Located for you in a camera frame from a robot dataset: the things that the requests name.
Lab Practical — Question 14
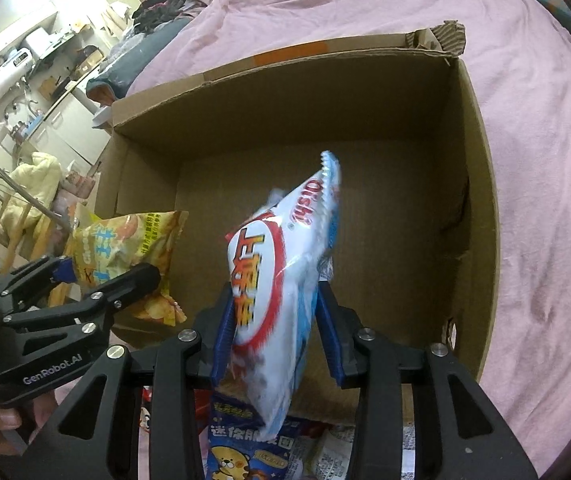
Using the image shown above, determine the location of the yellow blanket on rack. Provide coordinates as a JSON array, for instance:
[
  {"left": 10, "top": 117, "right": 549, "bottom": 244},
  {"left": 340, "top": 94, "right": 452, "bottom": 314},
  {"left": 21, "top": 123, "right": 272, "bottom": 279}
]
[{"left": 0, "top": 152, "right": 63, "bottom": 235}]

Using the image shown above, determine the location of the white red-edged snack bag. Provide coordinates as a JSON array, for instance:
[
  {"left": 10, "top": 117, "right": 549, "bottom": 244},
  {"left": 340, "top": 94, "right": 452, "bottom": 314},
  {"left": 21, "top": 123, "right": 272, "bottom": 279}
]
[{"left": 309, "top": 424, "right": 415, "bottom": 480}]

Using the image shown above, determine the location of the grey blue folded bedding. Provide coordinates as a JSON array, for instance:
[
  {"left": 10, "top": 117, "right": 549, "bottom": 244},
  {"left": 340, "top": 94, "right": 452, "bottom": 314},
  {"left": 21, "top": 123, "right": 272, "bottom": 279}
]
[{"left": 86, "top": 18, "right": 192, "bottom": 106}]

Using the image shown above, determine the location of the pink bed duvet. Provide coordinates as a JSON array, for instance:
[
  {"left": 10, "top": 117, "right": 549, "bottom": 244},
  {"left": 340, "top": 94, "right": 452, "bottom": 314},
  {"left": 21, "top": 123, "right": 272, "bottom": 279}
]
[{"left": 131, "top": 0, "right": 571, "bottom": 479}]

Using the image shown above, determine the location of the brown cardboard box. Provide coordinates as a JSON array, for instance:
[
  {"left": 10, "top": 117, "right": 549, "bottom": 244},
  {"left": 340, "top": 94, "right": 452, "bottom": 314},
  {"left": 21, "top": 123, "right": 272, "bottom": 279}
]
[{"left": 93, "top": 20, "right": 501, "bottom": 426}]

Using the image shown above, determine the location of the white red Oishi snack bag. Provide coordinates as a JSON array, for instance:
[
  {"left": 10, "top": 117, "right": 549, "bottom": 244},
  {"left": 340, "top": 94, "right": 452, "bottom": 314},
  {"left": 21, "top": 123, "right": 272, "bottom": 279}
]
[{"left": 227, "top": 151, "right": 342, "bottom": 441}]

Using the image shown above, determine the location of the white water heater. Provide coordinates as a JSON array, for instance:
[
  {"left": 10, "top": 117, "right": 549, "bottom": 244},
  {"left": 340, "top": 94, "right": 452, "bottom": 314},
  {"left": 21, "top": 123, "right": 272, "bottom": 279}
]
[{"left": 0, "top": 48, "right": 34, "bottom": 99}]

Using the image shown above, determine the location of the yellow chips snack bag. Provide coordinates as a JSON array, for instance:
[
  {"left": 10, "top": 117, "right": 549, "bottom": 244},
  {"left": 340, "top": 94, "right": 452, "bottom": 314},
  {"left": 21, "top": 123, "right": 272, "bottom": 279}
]
[{"left": 69, "top": 204, "right": 189, "bottom": 327}]

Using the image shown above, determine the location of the white kitchen cabinet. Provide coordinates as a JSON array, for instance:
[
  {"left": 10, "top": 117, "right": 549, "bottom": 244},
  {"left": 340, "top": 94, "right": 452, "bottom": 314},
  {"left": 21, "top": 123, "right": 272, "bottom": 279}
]
[{"left": 26, "top": 93, "right": 110, "bottom": 174}]

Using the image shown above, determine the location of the blue mini noodle snack bag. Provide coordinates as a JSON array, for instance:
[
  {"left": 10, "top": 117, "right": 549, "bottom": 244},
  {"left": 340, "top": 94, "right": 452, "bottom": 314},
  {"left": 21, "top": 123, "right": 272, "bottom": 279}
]
[{"left": 204, "top": 393, "right": 315, "bottom": 480}]

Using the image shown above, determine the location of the person's left hand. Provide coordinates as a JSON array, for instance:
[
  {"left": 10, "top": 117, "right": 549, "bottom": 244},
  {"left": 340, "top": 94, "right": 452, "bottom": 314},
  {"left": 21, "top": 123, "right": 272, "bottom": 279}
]
[{"left": 0, "top": 391, "right": 58, "bottom": 456}]

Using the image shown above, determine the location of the red milk candy bag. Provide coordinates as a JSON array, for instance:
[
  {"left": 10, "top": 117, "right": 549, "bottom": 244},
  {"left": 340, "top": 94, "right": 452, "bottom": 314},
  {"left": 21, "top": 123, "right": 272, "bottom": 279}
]
[{"left": 139, "top": 386, "right": 153, "bottom": 434}]

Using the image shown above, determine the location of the pile of dark clothes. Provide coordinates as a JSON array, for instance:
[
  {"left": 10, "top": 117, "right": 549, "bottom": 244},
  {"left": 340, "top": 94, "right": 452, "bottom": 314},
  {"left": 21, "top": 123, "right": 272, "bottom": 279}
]
[{"left": 132, "top": 0, "right": 204, "bottom": 34}]

